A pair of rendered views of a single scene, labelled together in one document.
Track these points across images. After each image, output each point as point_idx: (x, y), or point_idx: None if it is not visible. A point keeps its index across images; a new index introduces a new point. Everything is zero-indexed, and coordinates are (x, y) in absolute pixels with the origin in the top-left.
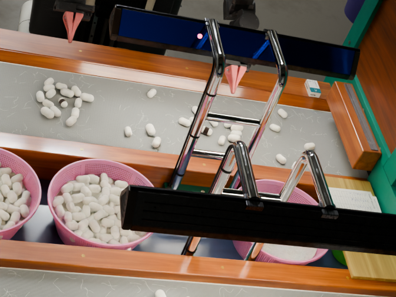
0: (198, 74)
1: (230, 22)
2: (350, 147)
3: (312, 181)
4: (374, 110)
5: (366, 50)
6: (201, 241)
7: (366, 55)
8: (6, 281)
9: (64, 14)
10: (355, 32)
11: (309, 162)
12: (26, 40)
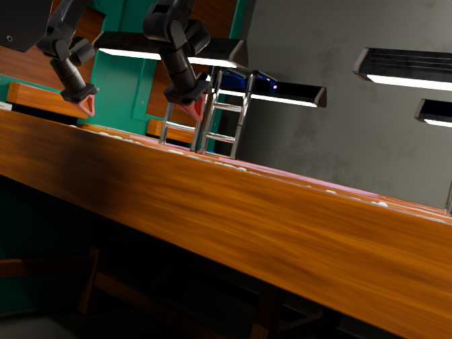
0: (70, 126)
1: (66, 60)
2: (76, 109)
3: (113, 132)
4: (46, 84)
5: (2, 50)
6: None
7: (5, 53)
8: None
9: (201, 95)
10: None
11: (230, 70)
12: (200, 159)
